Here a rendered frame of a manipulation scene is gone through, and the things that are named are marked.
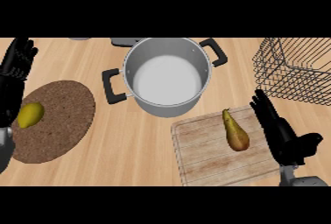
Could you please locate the round brown cork placemat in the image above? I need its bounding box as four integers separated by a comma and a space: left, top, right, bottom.
9, 80, 98, 165

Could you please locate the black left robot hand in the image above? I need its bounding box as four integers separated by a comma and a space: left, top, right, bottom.
0, 37, 40, 129

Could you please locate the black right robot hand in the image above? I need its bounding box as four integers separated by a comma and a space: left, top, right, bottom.
249, 88, 326, 167

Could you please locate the brown-green pear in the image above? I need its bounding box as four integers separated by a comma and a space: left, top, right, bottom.
222, 108, 252, 152

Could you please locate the dark wire basket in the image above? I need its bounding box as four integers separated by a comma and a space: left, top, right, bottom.
252, 38, 331, 107

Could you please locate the grey object at edge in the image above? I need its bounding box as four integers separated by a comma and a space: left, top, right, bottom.
110, 38, 145, 47

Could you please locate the silver pot with black handles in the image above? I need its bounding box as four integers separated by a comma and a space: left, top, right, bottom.
101, 38, 230, 119

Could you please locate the pale wooden cutting board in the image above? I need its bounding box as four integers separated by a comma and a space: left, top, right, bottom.
170, 104, 283, 187

